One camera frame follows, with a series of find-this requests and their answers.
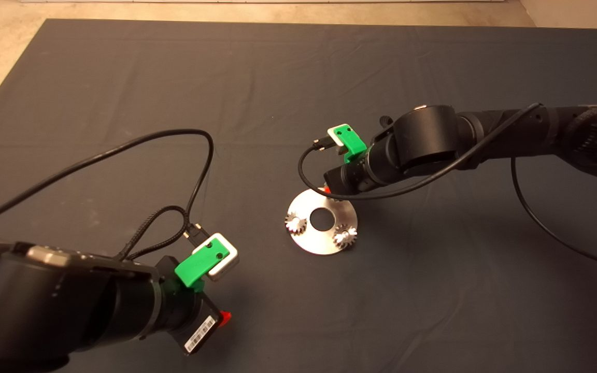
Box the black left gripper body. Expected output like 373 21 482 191
154 256 223 356

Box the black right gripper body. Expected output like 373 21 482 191
324 154 385 199

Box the steel planetary gear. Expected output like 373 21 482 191
332 223 359 249
284 212 308 237

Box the round metal carrier plate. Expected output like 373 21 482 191
286 188 358 255

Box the dark grey table cloth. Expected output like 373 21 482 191
0 20 597 373

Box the right green camera mount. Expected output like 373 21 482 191
332 124 368 164

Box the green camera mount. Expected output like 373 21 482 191
332 124 368 164
174 243 226 292

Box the right smooth black camera cable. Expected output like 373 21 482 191
297 102 597 271

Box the smooth black camera cable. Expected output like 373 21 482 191
0 129 215 245
297 102 597 271

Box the left green camera mount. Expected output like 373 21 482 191
174 243 226 292

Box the right silver camera box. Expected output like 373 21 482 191
328 123 351 155

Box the silver camera box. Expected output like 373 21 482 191
328 123 351 155
192 233 239 282

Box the left silver camera box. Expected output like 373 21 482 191
192 233 239 282

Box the left smooth black camera cable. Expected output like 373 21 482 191
0 129 215 245

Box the left thin braided cable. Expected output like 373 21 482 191
116 206 191 262

